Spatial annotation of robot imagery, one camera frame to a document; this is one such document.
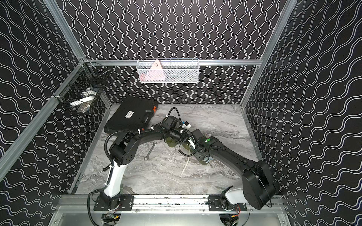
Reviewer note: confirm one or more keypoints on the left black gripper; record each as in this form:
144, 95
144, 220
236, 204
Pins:
175, 135

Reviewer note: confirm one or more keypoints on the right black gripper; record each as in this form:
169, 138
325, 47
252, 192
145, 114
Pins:
200, 156

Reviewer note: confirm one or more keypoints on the olive green shoe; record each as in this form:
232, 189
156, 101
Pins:
171, 142
192, 152

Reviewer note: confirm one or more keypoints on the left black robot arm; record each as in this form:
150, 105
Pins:
121, 148

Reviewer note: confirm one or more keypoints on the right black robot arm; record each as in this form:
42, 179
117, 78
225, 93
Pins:
256, 185

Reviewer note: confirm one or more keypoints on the black tool case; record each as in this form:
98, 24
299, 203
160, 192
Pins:
134, 113

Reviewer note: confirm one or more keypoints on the silver wrench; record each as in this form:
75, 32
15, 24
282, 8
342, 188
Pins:
147, 157

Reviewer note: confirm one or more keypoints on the pink triangle card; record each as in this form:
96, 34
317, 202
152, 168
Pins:
155, 73

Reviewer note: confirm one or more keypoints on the white items in black basket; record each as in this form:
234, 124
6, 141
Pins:
83, 104

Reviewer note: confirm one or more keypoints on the white wire basket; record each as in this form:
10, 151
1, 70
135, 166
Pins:
176, 70

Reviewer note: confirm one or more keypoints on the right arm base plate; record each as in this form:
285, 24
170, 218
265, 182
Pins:
219, 203

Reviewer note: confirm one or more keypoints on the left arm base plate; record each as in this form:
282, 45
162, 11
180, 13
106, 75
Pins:
117, 203

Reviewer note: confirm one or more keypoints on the black wire basket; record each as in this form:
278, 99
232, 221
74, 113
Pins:
91, 75

